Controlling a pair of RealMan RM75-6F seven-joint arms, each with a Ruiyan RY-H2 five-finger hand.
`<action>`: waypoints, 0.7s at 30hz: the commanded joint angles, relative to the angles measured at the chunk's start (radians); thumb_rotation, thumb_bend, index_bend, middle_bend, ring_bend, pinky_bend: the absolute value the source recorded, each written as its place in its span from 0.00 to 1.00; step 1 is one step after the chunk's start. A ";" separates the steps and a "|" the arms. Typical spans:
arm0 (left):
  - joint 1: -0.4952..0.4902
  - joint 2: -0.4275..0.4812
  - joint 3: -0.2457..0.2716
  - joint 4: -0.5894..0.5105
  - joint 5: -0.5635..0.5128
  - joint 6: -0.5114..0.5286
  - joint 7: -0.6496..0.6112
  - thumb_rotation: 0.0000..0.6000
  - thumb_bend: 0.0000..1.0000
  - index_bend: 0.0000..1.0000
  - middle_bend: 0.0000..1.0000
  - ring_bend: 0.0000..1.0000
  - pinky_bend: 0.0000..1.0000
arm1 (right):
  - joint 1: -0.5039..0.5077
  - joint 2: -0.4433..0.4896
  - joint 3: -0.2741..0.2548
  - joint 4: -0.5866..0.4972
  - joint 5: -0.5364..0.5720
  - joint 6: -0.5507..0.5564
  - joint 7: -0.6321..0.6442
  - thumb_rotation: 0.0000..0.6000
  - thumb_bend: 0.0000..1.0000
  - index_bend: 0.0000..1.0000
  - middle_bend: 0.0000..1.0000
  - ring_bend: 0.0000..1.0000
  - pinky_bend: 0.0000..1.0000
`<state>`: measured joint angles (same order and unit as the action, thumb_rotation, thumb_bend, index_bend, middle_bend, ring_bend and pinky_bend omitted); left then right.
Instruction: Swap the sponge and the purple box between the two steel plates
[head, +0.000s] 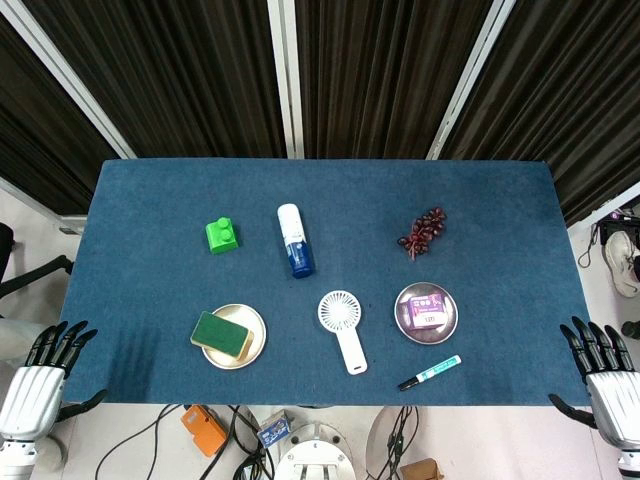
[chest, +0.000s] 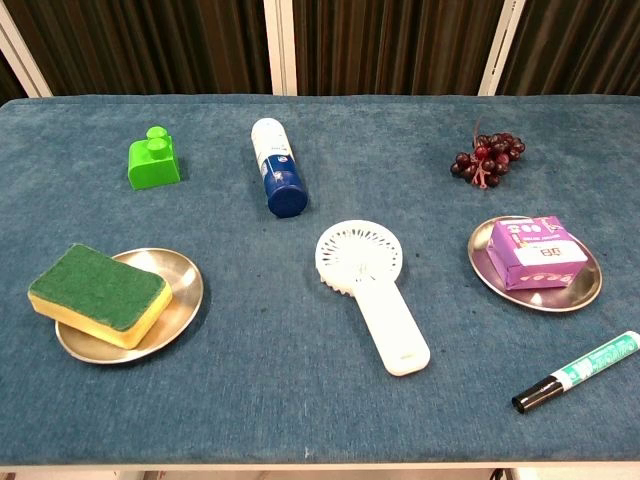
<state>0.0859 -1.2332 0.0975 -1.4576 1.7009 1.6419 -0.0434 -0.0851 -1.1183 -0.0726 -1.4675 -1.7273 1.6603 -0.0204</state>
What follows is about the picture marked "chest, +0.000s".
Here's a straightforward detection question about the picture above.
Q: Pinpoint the white handheld fan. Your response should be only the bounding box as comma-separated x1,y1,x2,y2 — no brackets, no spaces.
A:
314,219,432,377

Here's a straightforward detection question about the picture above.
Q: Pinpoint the purple paper box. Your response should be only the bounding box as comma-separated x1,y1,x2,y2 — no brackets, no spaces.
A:
485,215,590,292

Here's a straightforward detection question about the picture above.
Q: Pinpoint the green and yellow sponge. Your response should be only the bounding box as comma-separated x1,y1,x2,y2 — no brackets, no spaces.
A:
27,243,174,350

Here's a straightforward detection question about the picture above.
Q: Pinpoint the round steel plate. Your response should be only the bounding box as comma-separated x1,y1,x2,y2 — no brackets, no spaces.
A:
467,215,604,313
54,248,205,365

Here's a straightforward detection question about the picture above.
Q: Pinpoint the blue and white bottle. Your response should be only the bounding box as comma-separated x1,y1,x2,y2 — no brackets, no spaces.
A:
250,117,310,219

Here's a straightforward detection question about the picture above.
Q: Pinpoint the blue table cloth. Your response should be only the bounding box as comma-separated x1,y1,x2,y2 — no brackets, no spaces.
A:
0,94,640,466

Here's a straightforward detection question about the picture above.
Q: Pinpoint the green toy building block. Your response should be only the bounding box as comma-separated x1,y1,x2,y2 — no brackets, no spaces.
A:
127,125,182,191

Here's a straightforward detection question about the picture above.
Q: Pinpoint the dark red grape bunch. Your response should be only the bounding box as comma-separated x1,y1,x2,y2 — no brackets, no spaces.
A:
449,117,527,191

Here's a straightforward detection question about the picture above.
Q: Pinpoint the dark pleated curtain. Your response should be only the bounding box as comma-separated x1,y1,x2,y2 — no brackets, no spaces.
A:
497,0,640,97
4,0,274,97
292,0,506,96
0,49,29,106

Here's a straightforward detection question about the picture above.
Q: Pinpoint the green whiteboard marker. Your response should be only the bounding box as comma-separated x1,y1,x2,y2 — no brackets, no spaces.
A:
511,330,640,415

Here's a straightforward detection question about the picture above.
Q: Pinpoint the white frame post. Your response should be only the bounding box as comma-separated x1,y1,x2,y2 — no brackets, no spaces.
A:
0,0,54,99
478,0,527,96
263,0,300,96

